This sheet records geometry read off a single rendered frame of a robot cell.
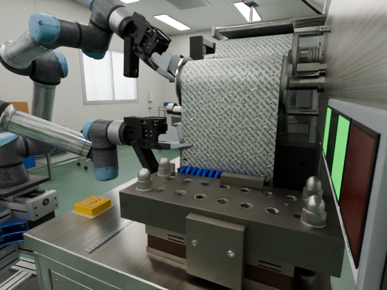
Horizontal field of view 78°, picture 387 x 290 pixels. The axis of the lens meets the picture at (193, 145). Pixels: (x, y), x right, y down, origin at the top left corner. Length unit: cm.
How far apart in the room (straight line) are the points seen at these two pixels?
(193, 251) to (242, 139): 27
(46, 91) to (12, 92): 315
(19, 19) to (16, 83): 91
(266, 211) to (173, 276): 21
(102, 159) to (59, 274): 32
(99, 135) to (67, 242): 30
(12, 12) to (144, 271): 432
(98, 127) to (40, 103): 53
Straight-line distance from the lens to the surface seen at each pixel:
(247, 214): 42
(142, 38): 71
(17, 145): 134
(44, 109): 127
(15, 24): 455
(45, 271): 72
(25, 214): 131
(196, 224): 42
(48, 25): 78
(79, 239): 64
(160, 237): 52
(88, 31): 83
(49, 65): 116
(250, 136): 57
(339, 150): 19
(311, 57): 84
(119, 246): 59
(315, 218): 41
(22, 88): 443
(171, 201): 46
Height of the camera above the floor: 123
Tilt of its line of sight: 12 degrees down
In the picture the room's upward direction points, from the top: straight up
